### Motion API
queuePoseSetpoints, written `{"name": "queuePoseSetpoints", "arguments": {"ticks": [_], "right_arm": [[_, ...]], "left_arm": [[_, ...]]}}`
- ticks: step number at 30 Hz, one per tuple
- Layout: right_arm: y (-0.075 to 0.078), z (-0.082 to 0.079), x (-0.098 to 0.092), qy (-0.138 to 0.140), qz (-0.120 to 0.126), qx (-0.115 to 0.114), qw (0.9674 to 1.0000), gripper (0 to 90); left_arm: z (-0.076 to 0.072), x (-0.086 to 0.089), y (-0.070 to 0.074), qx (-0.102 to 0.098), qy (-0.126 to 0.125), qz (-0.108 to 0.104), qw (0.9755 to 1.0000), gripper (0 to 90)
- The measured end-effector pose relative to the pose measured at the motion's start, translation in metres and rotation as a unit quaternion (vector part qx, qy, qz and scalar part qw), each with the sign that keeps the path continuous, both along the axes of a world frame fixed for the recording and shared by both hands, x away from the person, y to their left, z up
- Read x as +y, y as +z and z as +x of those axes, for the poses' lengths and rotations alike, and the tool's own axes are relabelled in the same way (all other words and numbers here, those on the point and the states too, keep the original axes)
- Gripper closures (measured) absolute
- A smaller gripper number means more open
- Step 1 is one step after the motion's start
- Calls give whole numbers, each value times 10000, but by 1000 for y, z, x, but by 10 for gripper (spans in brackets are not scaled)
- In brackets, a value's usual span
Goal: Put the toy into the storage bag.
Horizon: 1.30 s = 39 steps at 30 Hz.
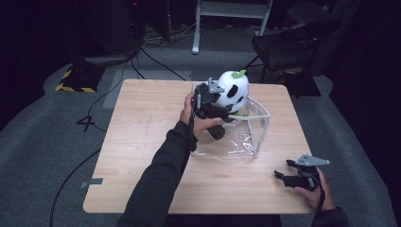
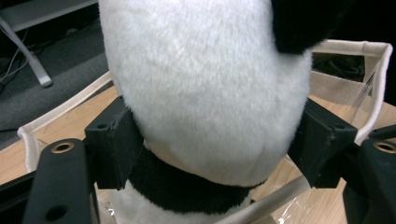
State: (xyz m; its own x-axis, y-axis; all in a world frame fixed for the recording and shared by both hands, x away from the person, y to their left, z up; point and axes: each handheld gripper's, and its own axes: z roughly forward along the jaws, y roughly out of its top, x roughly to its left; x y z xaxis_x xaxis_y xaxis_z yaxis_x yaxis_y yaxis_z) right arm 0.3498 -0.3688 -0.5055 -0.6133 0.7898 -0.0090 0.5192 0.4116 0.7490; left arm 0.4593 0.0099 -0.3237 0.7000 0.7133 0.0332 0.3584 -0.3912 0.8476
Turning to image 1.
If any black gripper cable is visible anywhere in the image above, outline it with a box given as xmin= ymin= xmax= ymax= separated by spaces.
xmin=313 ymin=174 xmax=327 ymax=219
xmin=180 ymin=92 xmax=203 ymax=178

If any grey flat stand base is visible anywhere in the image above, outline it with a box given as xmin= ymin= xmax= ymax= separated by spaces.
xmin=82 ymin=54 xmax=134 ymax=68

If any black office chair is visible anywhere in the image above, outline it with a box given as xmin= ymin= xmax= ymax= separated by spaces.
xmin=243 ymin=1 xmax=345 ymax=85

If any grey tape strip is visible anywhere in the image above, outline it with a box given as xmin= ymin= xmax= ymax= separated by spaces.
xmin=78 ymin=177 xmax=104 ymax=190

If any thick black floor cable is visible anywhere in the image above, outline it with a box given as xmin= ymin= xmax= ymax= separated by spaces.
xmin=48 ymin=147 xmax=102 ymax=227

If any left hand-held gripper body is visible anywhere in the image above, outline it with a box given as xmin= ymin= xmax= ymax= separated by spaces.
xmin=192 ymin=77 xmax=234 ymax=141

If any thin black floor cable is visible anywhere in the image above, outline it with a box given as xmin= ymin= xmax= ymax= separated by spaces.
xmin=75 ymin=46 xmax=144 ymax=133

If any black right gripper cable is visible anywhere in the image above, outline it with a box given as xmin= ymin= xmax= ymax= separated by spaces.
xmin=313 ymin=174 xmax=327 ymax=219

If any clear plastic zip bag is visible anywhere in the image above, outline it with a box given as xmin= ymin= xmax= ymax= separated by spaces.
xmin=190 ymin=80 xmax=271 ymax=160

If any person's left hand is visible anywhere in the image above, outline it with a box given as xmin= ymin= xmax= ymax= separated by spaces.
xmin=179 ymin=91 xmax=223 ymax=140

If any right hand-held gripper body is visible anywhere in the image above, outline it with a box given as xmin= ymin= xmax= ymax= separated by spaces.
xmin=285 ymin=153 xmax=331 ymax=192

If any person's right hand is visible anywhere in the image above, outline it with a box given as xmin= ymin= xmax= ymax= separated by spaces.
xmin=292 ymin=166 xmax=336 ymax=212

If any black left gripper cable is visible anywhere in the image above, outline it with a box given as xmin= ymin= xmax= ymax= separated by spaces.
xmin=180 ymin=92 xmax=203 ymax=178

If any white metal stand frame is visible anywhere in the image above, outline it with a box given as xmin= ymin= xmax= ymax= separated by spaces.
xmin=191 ymin=0 xmax=274 ymax=56

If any black yellow striped floor plate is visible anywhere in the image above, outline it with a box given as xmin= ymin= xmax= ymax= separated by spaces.
xmin=55 ymin=64 xmax=106 ymax=95

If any white panda plush toy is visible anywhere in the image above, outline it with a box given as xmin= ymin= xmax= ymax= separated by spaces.
xmin=214 ymin=69 xmax=251 ymax=117

